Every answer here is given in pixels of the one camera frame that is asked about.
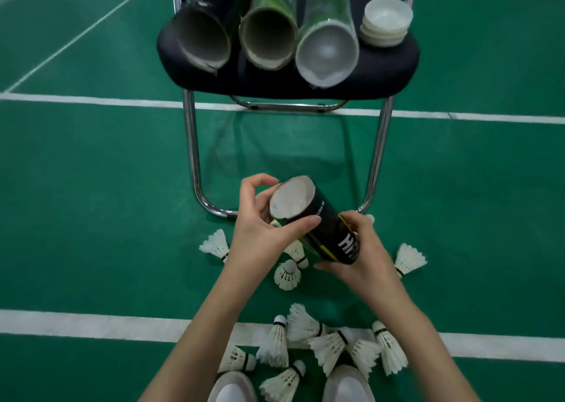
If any person's right hand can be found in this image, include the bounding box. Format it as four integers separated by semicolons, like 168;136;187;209
314;210;410;323

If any person's left hand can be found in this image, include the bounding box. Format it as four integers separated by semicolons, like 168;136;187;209
225;172;322;277

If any pile of white shuttlecocks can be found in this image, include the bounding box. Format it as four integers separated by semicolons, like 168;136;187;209
198;214;428;402

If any black shuttlecock tube green stripe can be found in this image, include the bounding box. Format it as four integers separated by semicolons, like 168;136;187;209
268;175;361;265

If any black chair with chrome frame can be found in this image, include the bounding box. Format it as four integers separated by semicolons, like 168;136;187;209
157;0;420;220

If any black green Hangyu tube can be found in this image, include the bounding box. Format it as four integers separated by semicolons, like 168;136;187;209
171;0;241;74

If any bright green glossy shuttlecock tube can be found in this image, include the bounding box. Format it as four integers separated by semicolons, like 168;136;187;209
294;0;361;90

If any person's left forearm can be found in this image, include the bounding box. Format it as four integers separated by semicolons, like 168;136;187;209
139;263;261;402

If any person's right forearm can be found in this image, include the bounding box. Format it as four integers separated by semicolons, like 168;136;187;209
375;298;480;402

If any person's right shoe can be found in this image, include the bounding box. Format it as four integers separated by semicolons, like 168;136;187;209
322;364;376;402

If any person's shoe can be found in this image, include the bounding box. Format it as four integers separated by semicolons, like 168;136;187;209
207;370;259;402
322;364;376;402

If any person's left shoe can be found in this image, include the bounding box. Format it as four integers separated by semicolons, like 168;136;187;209
207;370;259;402

